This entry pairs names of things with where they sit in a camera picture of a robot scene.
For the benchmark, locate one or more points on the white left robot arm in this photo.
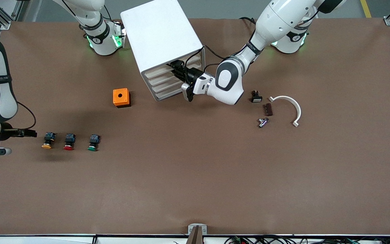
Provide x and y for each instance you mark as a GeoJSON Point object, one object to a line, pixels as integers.
{"type": "Point", "coordinates": [229, 81]}

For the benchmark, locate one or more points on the small black rectangular switch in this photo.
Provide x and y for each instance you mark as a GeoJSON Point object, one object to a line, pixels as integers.
{"type": "Point", "coordinates": [256, 98]}

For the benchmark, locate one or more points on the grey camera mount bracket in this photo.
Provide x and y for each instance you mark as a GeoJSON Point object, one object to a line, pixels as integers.
{"type": "Point", "coordinates": [197, 234]}

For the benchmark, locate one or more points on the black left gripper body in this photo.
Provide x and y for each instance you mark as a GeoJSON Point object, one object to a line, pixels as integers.
{"type": "Point", "coordinates": [191, 75]}

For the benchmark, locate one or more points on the white curved plastic bracket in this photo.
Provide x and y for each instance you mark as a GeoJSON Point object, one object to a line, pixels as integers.
{"type": "Point", "coordinates": [298, 110]}

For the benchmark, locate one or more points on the red mushroom push button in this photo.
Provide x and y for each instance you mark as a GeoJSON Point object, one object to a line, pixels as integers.
{"type": "Point", "coordinates": [69, 146]}

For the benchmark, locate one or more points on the green mushroom push button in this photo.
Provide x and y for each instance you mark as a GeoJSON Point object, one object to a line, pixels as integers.
{"type": "Point", "coordinates": [93, 147]}

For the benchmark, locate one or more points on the yellow mushroom push button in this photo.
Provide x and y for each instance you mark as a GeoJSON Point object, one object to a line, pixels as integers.
{"type": "Point", "coordinates": [47, 145]}

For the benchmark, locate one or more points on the orange button enclosure box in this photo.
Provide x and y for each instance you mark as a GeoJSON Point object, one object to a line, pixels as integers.
{"type": "Point", "coordinates": [120, 96]}

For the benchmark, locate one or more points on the brown terminal block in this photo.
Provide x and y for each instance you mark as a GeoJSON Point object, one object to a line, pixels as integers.
{"type": "Point", "coordinates": [268, 109]}

